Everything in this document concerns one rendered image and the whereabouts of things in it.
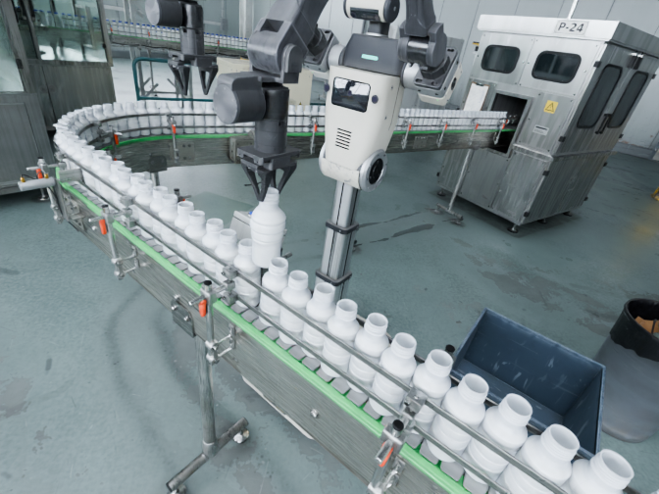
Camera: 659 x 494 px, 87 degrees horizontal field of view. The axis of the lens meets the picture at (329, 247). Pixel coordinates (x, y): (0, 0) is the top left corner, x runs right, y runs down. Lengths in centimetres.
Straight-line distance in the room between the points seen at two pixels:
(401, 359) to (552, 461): 23
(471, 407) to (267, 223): 46
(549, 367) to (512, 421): 62
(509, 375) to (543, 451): 66
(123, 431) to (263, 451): 61
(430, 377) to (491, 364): 66
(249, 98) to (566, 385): 108
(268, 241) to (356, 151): 61
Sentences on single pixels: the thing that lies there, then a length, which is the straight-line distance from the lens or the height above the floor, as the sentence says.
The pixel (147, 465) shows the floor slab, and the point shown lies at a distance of 182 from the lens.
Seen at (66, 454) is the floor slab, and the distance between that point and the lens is 195.
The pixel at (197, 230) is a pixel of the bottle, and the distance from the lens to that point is 91.
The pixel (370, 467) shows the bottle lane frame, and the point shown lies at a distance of 79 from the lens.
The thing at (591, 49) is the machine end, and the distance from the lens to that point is 408.
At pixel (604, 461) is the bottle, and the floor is 114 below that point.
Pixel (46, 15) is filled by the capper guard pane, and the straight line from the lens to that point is 575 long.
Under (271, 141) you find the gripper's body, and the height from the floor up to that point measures 140.
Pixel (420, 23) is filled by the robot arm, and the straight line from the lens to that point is 100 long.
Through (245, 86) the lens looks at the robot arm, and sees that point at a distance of 59.
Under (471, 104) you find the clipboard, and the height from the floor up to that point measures 115.
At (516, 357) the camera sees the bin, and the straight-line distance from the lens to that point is 121.
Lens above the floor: 157
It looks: 31 degrees down
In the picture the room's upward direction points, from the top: 9 degrees clockwise
